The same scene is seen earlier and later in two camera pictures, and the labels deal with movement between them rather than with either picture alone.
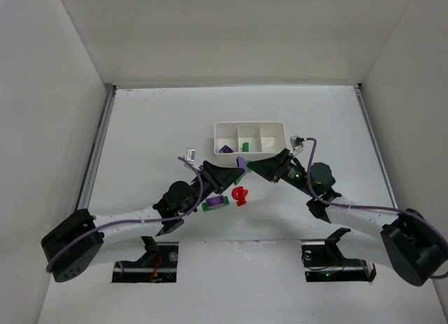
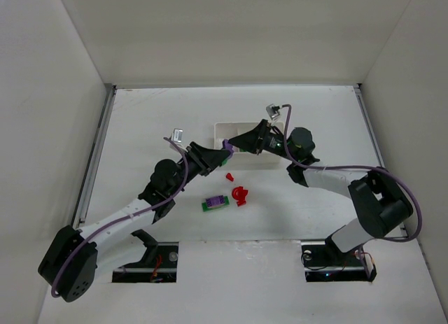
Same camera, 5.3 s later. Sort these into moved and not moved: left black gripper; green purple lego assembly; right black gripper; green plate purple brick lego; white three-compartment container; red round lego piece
Moved: left black gripper; green purple lego assembly; right black gripper
Not moved: white three-compartment container; red round lego piece; green plate purple brick lego
